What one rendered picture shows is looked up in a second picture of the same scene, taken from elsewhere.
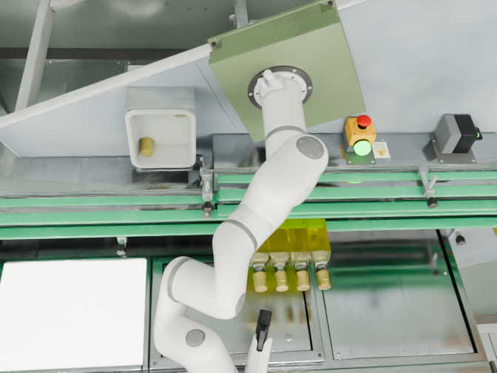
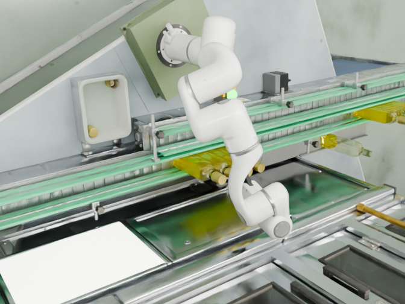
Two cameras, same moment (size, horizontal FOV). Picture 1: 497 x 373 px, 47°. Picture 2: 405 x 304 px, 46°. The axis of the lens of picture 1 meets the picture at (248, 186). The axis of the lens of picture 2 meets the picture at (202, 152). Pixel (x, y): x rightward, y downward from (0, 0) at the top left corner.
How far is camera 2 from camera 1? 1.13 m
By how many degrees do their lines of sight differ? 38
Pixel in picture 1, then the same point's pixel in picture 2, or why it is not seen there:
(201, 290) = (213, 67)
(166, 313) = (193, 105)
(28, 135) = not seen: outside the picture
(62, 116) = (21, 118)
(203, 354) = (235, 102)
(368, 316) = (296, 198)
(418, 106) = (248, 69)
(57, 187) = (29, 177)
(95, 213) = (71, 181)
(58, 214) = (40, 189)
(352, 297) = not seen: hidden behind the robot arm
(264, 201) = (219, 25)
